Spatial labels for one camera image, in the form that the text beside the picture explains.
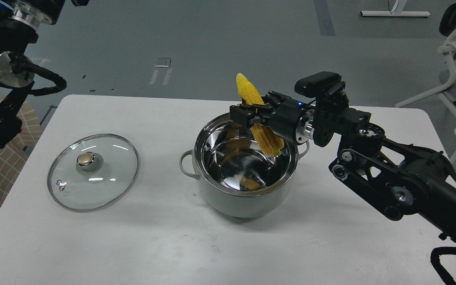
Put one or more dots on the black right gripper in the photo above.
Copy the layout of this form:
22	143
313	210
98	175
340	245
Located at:
288	118

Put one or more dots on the yellow corn cob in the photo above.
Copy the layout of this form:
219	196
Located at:
269	143

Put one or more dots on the glass lid with gold knob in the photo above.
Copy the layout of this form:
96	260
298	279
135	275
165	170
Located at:
93	172

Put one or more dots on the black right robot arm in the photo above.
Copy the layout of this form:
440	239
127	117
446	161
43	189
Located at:
396	179

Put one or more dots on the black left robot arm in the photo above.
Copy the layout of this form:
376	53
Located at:
19	23

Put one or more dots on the grey pot with steel interior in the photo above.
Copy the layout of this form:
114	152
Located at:
235	176

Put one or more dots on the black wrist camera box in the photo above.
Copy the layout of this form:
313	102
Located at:
317	84

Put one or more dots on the white desk frame leg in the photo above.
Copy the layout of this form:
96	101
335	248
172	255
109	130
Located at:
397	10

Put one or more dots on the white chair frame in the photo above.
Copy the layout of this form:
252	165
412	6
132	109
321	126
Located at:
445	75

